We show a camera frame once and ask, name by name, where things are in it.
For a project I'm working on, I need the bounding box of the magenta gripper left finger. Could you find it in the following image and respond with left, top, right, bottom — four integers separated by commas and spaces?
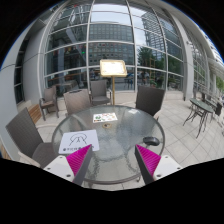
43, 143, 94, 187

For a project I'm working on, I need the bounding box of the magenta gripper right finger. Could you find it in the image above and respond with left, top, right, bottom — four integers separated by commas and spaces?
134, 143, 184, 185

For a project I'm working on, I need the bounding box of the white paper target sheet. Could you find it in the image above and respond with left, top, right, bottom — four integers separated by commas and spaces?
59, 130, 99, 154

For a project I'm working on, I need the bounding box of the round glass patio table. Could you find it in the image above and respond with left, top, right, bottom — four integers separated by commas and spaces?
52, 105, 165, 186

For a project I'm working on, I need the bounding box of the brass table centre cap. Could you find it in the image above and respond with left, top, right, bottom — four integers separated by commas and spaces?
102, 123, 112, 129

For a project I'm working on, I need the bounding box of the small colourful sticker card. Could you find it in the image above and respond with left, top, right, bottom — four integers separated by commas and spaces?
93, 113, 117, 123

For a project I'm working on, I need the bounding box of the grey wicker chair near left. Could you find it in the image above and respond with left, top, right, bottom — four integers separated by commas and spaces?
6, 109, 56, 168

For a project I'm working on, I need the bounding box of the grey wicker chair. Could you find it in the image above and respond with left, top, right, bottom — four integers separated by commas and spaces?
64, 89, 91, 115
91, 80, 111, 106
39, 86, 59, 119
6, 109, 56, 168
136, 86, 165, 119

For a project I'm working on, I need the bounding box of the grey wicker chair back left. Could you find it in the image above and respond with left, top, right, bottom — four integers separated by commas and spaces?
64, 89, 91, 115

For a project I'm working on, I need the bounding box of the grey wicker chair back right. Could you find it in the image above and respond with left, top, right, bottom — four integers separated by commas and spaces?
136, 86, 165, 119

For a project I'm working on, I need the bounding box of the grey wicker chair far left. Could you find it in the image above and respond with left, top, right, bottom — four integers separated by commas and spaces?
39, 86, 59, 119

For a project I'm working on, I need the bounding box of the grey wicker chair far centre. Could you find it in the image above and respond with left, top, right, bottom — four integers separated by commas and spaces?
91, 80, 111, 106

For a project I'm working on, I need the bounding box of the dark metal side table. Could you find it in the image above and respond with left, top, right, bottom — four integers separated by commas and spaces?
185, 98, 213, 137

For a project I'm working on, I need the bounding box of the dark chair far right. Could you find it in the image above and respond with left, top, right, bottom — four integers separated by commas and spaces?
215, 101, 223, 123

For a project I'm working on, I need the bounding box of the menu board on stand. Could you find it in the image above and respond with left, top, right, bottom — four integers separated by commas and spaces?
100, 59, 127, 101

